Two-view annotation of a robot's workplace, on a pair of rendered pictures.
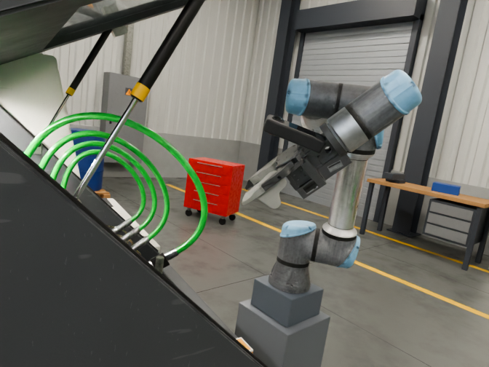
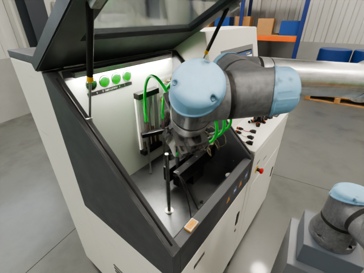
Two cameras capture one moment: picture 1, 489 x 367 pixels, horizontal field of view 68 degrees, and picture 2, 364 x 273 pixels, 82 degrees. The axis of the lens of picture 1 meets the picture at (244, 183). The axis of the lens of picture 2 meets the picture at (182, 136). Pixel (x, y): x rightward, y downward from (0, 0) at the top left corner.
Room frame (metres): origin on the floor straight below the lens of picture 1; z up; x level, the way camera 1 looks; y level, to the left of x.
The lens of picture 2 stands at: (0.54, -0.51, 1.62)
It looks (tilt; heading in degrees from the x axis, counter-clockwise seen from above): 30 degrees down; 72
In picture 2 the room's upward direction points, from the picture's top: straight up
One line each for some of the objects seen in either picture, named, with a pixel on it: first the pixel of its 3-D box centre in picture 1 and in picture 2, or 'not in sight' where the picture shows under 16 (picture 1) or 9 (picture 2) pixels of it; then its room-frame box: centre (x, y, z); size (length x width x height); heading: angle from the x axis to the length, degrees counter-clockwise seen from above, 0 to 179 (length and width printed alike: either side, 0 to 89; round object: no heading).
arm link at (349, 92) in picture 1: (367, 105); (253, 89); (0.76, -0.23, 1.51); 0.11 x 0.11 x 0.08; 78
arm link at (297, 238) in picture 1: (298, 239); (349, 205); (1.23, -0.22, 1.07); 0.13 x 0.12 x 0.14; 78
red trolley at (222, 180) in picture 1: (213, 190); not in sight; (5.24, 0.44, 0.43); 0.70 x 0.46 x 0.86; 69
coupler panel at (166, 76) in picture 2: not in sight; (167, 97); (0.83, 0.63, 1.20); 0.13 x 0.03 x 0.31; 34
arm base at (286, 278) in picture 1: (291, 270); (335, 226); (1.24, -0.21, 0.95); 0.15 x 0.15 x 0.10
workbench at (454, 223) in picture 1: (423, 214); not in sight; (5.24, -2.68, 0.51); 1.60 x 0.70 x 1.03; 44
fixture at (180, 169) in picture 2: not in sight; (191, 165); (0.88, 0.35, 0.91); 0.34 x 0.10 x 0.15; 34
